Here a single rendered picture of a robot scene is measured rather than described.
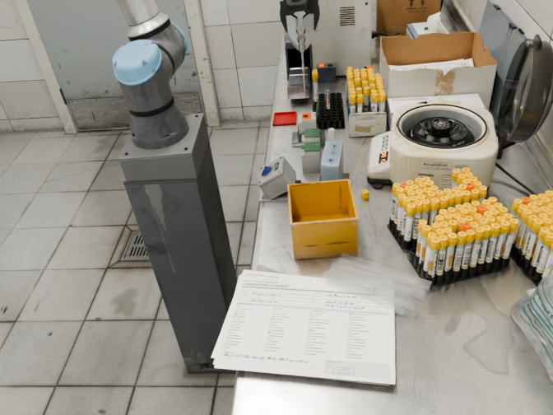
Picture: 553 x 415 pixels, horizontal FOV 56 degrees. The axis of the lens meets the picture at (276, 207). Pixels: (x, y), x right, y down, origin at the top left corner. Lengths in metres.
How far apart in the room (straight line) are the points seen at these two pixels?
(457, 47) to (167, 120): 0.90
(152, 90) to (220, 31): 1.88
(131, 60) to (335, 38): 0.70
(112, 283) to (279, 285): 1.50
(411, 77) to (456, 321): 0.72
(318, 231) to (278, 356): 0.26
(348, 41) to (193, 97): 1.72
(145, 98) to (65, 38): 2.09
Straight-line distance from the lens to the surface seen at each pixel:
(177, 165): 1.34
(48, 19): 3.37
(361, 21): 1.72
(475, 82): 1.53
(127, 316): 2.28
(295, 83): 1.66
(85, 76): 3.44
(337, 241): 1.05
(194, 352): 1.92
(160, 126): 1.34
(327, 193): 1.13
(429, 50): 1.72
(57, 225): 2.89
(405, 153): 1.18
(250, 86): 3.28
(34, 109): 3.78
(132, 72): 1.29
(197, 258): 1.55
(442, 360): 0.94
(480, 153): 1.20
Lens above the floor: 1.63
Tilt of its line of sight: 39 degrees down
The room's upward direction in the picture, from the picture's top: 7 degrees counter-clockwise
